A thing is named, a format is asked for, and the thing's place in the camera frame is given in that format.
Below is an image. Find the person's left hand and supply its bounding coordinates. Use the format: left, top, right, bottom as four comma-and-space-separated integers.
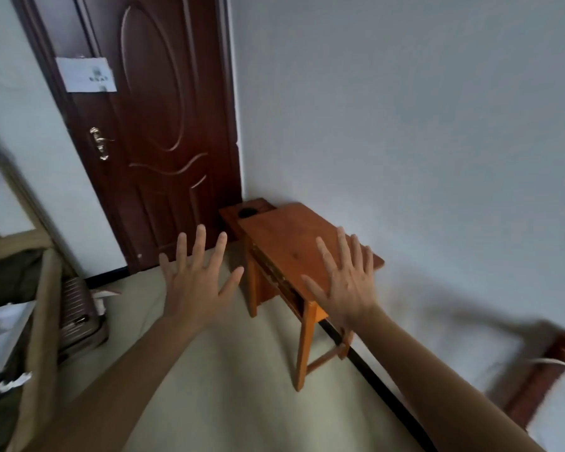
159, 224, 245, 328

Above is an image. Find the person's right hand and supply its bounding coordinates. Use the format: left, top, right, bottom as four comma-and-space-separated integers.
301, 227, 382, 331

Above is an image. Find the person's left forearm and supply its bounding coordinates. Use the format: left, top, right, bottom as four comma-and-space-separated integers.
26, 314, 191, 452

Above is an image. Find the person's right forearm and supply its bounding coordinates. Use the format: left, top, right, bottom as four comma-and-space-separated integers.
352, 307, 547, 452

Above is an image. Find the brown wooden stool with hole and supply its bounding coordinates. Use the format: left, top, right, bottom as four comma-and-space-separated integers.
218, 197, 277, 244

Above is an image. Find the orange wooden table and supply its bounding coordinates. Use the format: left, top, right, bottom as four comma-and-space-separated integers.
238, 202, 386, 392

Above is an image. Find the white paper sheet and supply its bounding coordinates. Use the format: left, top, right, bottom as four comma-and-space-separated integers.
91, 289, 121, 317

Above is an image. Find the brown ribbed suitcase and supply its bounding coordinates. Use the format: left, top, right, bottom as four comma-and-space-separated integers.
56, 276, 110, 362

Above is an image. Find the black baseboard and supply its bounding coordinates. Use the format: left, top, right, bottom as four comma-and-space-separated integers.
317, 319, 438, 452

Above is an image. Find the dark brown wooden door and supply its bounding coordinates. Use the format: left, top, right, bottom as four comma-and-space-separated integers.
73, 0, 244, 274

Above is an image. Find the dark green bedding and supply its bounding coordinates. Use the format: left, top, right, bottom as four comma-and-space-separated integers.
0, 250, 46, 310

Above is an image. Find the white plastic bag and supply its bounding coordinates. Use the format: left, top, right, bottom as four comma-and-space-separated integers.
0, 301, 36, 374

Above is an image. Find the reddish brown wooden furniture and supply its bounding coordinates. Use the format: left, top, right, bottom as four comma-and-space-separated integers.
503, 331, 565, 432

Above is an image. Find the white paper sign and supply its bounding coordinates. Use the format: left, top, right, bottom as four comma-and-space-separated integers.
55, 56, 118, 94

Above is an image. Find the brass door handle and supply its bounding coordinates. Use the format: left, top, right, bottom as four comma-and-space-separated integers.
89, 127, 116, 162

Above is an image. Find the light wooden bed frame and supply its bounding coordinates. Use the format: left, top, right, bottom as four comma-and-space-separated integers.
0, 108, 78, 452

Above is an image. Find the dark brown door frame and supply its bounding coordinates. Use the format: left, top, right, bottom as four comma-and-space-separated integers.
10, 0, 141, 278

